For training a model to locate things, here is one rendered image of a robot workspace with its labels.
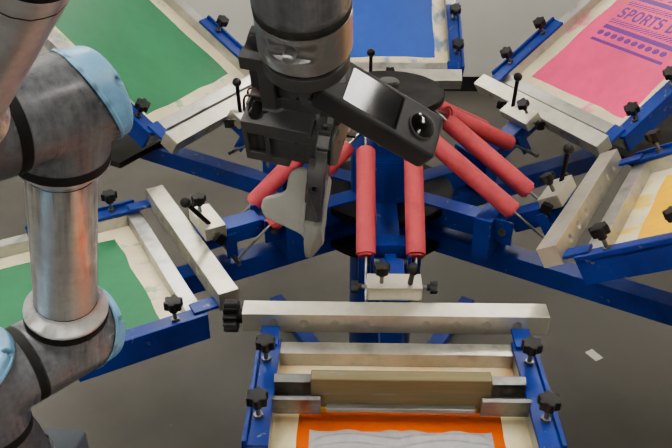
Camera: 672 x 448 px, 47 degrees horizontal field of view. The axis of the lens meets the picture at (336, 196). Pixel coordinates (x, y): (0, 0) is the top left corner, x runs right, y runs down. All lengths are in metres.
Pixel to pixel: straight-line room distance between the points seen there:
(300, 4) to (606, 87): 2.13
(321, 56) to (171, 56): 2.11
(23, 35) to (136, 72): 1.96
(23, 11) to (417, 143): 0.32
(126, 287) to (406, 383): 0.80
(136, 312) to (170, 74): 0.96
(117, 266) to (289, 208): 1.43
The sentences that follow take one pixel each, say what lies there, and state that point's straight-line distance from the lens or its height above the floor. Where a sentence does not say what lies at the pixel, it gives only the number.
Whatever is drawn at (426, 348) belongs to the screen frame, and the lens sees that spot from 1.72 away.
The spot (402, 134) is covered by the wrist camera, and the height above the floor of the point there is 1.84.
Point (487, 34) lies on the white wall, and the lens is 5.60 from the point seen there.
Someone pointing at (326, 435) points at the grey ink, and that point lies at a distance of 1.57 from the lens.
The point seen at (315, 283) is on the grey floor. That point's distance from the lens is 3.56.
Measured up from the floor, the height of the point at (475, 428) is 0.95.
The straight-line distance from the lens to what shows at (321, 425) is 1.59.
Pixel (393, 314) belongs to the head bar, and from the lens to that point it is 1.72.
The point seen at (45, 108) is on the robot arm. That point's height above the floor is 1.80.
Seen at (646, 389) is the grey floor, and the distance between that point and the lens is 3.27.
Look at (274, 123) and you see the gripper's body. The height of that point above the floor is 1.85.
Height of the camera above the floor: 2.11
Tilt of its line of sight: 30 degrees down
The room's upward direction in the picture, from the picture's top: straight up
